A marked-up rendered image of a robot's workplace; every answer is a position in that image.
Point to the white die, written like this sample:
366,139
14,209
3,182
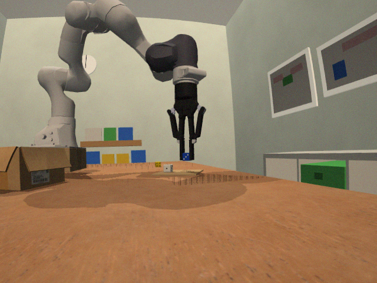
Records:
168,167

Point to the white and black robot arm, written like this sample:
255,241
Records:
174,59

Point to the blue die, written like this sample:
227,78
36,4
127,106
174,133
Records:
186,157

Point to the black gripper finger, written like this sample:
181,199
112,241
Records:
194,135
178,133

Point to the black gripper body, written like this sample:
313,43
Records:
186,93

